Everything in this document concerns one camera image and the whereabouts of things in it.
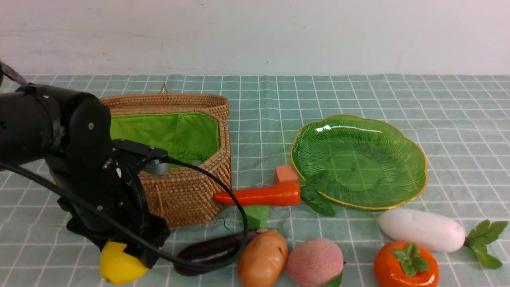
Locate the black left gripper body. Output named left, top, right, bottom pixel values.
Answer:
left=45, top=155, right=171, bottom=269

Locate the yellow toy lemon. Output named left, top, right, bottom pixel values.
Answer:
left=100, top=241, right=148, bottom=285

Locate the dark purple toy eggplant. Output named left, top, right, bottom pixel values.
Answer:
left=173, top=228, right=268, bottom=276

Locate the brown toy potato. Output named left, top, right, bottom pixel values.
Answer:
left=237, top=230, right=288, bottom=287

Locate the orange toy carrot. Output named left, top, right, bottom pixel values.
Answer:
left=213, top=171, right=336, bottom=217

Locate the white toy radish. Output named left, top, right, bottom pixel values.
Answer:
left=377, top=208, right=508, bottom=269

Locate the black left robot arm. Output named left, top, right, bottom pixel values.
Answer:
left=0, top=63, right=171, bottom=269

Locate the woven rattan basket green lining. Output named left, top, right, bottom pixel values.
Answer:
left=49, top=110, right=233, bottom=228

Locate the woven rattan basket lid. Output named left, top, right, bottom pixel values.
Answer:
left=100, top=83, right=230, bottom=120

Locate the green foam cube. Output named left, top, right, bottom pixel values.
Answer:
left=244, top=206, right=270, bottom=230

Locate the orange foam cube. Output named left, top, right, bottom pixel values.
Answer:
left=275, top=165, right=298, bottom=184

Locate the pink toy peach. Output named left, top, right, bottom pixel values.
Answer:
left=286, top=238, right=344, bottom=287

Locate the green leaf-shaped glass plate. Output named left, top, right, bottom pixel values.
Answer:
left=290, top=114, right=428, bottom=211

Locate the orange toy persimmon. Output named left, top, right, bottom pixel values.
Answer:
left=373, top=241, right=440, bottom=287

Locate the green checkered tablecloth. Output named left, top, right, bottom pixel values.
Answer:
left=0, top=75, right=510, bottom=287

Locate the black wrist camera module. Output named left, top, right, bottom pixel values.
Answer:
left=111, top=139, right=170, bottom=175

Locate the black camera cable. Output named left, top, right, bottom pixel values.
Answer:
left=0, top=156, right=249, bottom=271

